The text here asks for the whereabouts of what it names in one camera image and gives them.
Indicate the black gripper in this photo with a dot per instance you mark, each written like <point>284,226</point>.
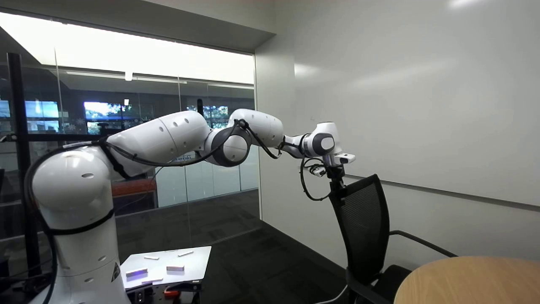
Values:
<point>336,178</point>

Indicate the black mesh office chair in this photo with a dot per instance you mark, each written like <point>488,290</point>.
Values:
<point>365,231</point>

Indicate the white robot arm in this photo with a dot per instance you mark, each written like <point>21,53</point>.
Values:
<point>73,187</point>

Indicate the white low cabinets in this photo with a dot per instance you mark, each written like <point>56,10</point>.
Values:
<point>196,183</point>

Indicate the round wooden table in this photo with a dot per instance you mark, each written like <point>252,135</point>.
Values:
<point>473,281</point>

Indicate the purple tag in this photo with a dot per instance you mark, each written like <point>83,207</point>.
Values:
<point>137,276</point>
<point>176,271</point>

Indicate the white flat board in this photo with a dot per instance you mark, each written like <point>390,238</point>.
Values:
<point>169,261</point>

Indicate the small red object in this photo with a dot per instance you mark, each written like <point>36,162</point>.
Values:
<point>176,293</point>

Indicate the reddish brown bench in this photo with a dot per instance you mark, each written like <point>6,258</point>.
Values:
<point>136,189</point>

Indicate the lit background monitor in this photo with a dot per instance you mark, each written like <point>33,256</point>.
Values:
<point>43,114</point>
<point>104,116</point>

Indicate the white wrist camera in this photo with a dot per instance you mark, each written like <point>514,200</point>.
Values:
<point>343,160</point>

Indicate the white wall whiteboard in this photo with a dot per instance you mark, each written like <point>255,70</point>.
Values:
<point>428,102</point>

